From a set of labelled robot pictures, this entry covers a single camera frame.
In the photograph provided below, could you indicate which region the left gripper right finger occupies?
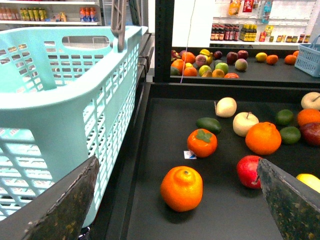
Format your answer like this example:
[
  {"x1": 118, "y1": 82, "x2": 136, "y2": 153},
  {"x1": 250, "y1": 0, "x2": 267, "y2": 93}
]
[{"x1": 257, "y1": 158, "x2": 320, "y2": 240}]

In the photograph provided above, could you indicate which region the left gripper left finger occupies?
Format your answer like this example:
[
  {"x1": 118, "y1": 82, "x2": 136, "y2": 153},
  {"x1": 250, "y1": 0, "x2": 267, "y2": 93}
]
[{"x1": 0, "y1": 156, "x2": 100, "y2": 240}]

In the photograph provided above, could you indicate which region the yellow lemon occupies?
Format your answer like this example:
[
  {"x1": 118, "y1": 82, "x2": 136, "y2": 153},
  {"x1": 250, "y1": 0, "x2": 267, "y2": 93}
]
[
  {"x1": 255, "y1": 52, "x2": 268, "y2": 63},
  {"x1": 296, "y1": 173, "x2": 320, "y2": 193}
]

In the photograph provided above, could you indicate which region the light teal plastic basket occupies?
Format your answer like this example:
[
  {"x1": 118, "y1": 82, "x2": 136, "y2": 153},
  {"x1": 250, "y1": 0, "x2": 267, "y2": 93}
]
[{"x1": 0, "y1": 26, "x2": 147, "y2": 226}]

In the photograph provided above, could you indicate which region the grey basket handle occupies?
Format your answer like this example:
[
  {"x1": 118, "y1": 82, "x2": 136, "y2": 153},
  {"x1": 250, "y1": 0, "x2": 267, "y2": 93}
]
[{"x1": 110, "y1": 0, "x2": 127, "y2": 53}]

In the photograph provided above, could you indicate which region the red pomegranate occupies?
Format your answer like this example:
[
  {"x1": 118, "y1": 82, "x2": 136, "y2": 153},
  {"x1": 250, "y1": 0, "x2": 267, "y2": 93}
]
[{"x1": 236, "y1": 155, "x2": 261, "y2": 189}]

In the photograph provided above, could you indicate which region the green lime lower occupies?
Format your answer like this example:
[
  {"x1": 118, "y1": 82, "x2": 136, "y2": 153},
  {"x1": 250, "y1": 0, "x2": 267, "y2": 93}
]
[{"x1": 279, "y1": 126, "x2": 301, "y2": 145}]

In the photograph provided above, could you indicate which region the green lime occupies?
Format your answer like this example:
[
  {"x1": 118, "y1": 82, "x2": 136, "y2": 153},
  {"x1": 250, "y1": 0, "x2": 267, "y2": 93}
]
[
  {"x1": 279, "y1": 126, "x2": 301, "y2": 145},
  {"x1": 275, "y1": 109, "x2": 294, "y2": 126}
]

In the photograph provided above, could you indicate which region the large orange mandarin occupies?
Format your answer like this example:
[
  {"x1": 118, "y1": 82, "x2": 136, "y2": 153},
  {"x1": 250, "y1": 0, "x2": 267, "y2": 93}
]
[{"x1": 245, "y1": 122, "x2": 282, "y2": 156}]

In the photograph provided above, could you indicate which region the red apple middle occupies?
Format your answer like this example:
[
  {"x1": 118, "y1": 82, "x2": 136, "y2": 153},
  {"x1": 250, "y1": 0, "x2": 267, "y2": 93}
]
[{"x1": 299, "y1": 122, "x2": 320, "y2": 147}]

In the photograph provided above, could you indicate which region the green lime upper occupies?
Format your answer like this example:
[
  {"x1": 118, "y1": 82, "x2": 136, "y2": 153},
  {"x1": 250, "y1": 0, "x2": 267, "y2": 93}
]
[{"x1": 275, "y1": 109, "x2": 294, "y2": 126}]

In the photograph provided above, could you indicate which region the orange tangerine back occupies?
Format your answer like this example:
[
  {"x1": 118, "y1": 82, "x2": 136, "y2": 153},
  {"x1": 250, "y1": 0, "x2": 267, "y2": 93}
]
[{"x1": 297, "y1": 108, "x2": 320, "y2": 127}]

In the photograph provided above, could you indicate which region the white apple pear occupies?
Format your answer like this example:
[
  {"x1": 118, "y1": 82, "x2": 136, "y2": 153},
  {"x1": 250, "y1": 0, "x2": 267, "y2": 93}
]
[{"x1": 232, "y1": 112, "x2": 260, "y2": 137}]

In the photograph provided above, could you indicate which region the white pear far back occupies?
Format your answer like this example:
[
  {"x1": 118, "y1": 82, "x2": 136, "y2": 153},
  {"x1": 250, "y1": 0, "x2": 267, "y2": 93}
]
[{"x1": 300, "y1": 92, "x2": 320, "y2": 110}]

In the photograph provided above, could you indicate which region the orange persimmon with leaf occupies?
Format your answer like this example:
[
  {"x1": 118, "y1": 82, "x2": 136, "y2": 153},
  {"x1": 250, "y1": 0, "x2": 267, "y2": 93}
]
[{"x1": 187, "y1": 128, "x2": 218, "y2": 158}]

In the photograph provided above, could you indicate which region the large orange front left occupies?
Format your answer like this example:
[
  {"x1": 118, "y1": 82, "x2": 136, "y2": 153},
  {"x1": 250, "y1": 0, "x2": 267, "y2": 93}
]
[{"x1": 160, "y1": 165, "x2": 203, "y2": 212}]

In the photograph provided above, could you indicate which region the dark green avocado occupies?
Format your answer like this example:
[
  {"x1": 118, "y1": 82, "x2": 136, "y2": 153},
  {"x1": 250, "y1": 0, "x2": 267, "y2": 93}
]
[{"x1": 195, "y1": 117, "x2": 222, "y2": 135}]

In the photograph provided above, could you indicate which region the white price tag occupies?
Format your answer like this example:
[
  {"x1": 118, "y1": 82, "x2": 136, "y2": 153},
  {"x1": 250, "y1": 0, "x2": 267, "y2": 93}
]
[{"x1": 183, "y1": 150, "x2": 197, "y2": 160}]

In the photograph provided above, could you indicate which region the white pear with stem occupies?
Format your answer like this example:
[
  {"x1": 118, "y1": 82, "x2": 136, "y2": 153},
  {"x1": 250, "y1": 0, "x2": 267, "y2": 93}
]
[{"x1": 214, "y1": 97, "x2": 237, "y2": 118}]

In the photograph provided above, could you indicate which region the far orange by basket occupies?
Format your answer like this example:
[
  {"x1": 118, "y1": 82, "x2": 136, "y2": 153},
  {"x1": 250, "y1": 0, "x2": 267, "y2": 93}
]
[{"x1": 284, "y1": 54, "x2": 297, "y2": 66}]

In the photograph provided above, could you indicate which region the small blue shopping basket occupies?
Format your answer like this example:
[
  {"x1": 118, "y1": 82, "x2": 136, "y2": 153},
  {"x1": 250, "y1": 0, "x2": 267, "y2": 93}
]
[{"x1": 294, "y1": 35, "x2": 320, "y2": 78}]

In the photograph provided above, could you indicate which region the black shelf post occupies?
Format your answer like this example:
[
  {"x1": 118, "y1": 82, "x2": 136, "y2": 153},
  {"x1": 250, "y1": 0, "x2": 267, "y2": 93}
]
[{"x1": 154, "y1": 0, "x2": 175, "y2": 83}]

